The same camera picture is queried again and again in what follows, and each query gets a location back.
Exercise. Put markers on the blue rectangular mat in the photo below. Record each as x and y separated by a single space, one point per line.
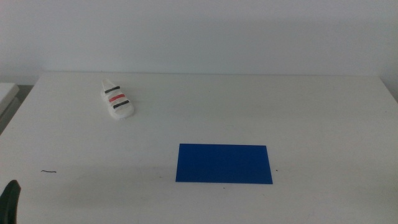
223 164

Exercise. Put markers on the short black thread piece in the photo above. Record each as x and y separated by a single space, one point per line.
48 171

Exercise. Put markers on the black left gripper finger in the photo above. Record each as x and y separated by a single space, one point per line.
8 203

